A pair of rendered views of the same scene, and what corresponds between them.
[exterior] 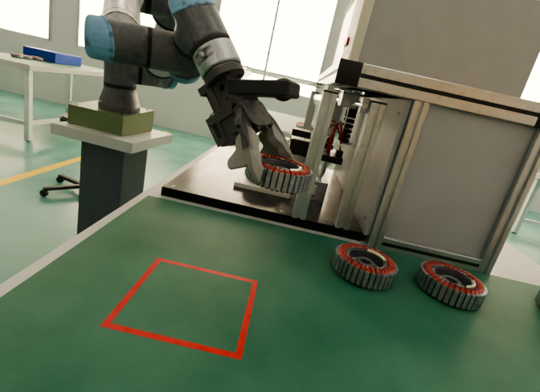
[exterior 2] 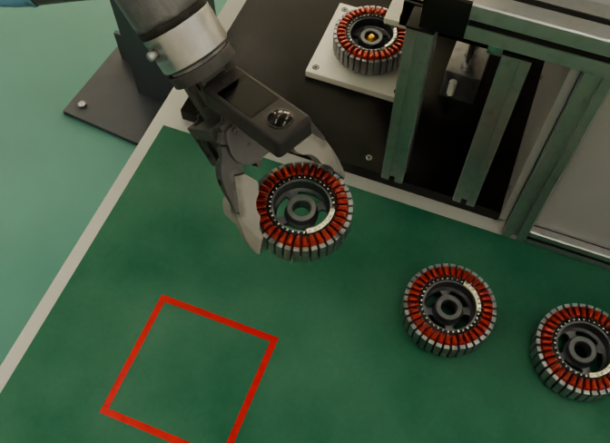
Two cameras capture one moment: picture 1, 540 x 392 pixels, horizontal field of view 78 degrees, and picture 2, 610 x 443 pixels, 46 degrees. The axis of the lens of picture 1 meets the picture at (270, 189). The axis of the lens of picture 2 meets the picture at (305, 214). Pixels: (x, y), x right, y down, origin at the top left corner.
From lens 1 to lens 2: 0.59 m
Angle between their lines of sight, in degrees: 46
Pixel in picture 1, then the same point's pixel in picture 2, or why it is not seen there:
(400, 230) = (563, 224)
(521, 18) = not seen: outside the picture
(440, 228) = not seen: outside the picture
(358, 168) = (487, 135)
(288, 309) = (301, 392)
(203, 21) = (140, 4)
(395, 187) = (547, 180)
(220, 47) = (176, 48)
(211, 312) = (209, 394)
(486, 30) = not seen: outside the picture
